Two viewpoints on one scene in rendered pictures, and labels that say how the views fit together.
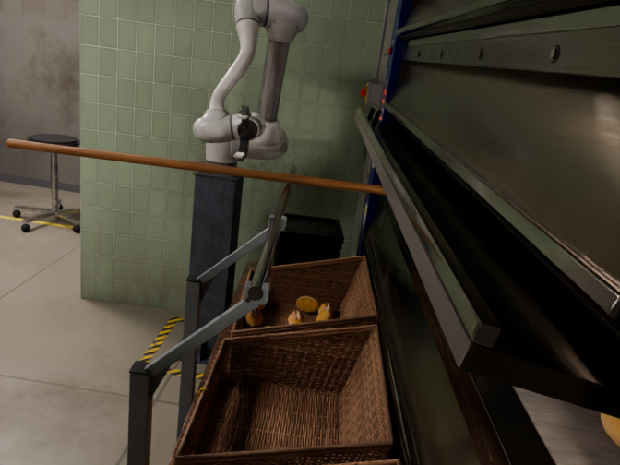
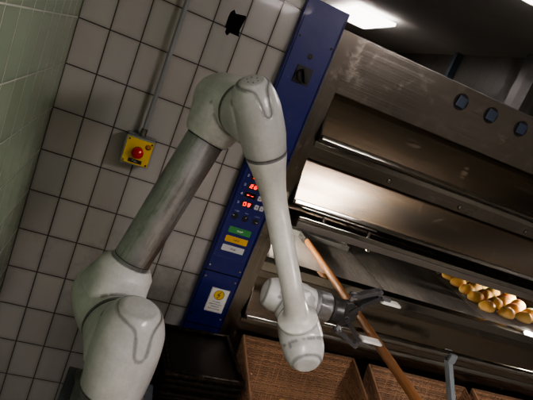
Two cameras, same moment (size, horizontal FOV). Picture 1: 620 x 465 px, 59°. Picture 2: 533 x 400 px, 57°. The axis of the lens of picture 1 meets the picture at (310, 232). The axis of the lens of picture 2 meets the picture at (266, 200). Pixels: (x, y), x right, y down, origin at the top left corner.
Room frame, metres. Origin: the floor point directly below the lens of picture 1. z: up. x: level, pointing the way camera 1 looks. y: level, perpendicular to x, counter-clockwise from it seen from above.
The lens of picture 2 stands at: (2.82, 1.50, 1.85)
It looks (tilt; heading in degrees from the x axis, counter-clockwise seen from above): 13 degrees down; 253
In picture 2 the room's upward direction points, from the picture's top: 22 degrees clockwise
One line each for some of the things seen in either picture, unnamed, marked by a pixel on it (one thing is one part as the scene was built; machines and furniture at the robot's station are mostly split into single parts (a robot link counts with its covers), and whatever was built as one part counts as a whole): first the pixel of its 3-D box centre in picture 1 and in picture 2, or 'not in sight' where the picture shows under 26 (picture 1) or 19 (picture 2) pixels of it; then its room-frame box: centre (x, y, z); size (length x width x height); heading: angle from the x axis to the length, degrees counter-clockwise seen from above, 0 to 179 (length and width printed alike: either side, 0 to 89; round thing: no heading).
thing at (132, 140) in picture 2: (373, 94); (138, 149); (2.78, -0.22, 1.46); 0.10 x 0.07 x 0.10; 1
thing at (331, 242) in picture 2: not in sight; (293, 221); (1.88, -0.90, 1.20); 0.55 x 0.36 x 0.03; 0
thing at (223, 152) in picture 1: (225, 137); (125, 343); (2.68, 0.47, 1.17); 0.18 x 0.16 x 0.22; 110
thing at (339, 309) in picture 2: (246, 131); (342, 311); (2.09, 0.29, 1.30); 0.09 x 0.07 x 0.08; 0
